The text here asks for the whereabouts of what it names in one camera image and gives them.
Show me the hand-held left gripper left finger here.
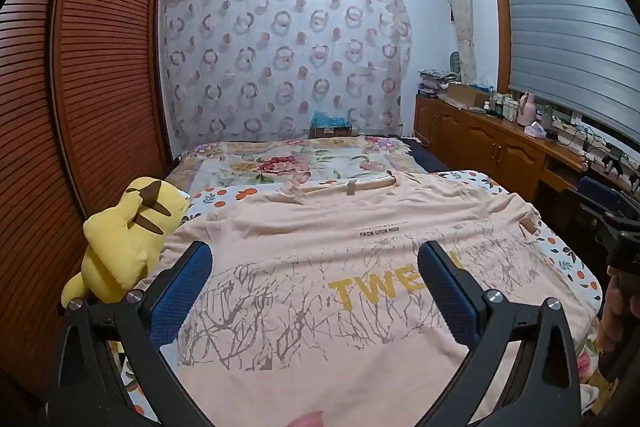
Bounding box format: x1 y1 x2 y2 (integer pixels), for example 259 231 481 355
47 241 216 427

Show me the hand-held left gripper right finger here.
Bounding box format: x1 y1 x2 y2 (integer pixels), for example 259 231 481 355
416 241 583 427

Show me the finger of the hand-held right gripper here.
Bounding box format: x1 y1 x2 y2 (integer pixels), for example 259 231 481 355
579 177 630 230

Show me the pink printed t-shirt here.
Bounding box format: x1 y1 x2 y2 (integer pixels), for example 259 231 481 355
137 172 598 427

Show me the stack of folded clothes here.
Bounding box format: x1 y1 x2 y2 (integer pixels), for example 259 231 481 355
419 68 461 96

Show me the person's right hand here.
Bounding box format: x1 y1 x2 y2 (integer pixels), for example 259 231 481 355
597 266 627 354

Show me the yellow plush toy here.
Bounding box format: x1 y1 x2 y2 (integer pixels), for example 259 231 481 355
61 177 192 354

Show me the pink bottle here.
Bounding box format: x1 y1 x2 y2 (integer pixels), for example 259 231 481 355
517 93 537 126

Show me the long wooden cabinet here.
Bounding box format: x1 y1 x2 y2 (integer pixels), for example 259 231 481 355
414 94 640 210

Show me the navy bed sheet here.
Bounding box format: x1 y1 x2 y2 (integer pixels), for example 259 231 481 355
365 136 452 174

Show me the floral blanket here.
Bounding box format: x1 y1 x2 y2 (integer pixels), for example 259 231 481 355
165 139 417 198

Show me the open cardboard box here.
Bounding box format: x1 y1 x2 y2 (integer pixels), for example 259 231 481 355
445 83 489 108

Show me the grey striped window blind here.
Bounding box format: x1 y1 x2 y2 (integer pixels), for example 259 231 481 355
500 0 640 130

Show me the small cardboard box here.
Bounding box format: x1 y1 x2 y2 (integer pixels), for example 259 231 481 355
310 124 354 139

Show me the bundled lace curtain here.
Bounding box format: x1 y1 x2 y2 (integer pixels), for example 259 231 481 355
440 0 477 84

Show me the wooden louvered wardrobe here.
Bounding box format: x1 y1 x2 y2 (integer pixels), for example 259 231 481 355
0 0 170 408

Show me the sheer circle-patterned curtain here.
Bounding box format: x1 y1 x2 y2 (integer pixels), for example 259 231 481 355
159 0 414 148

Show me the wooden window frame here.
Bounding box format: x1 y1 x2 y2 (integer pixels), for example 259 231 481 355
489 0 513 100

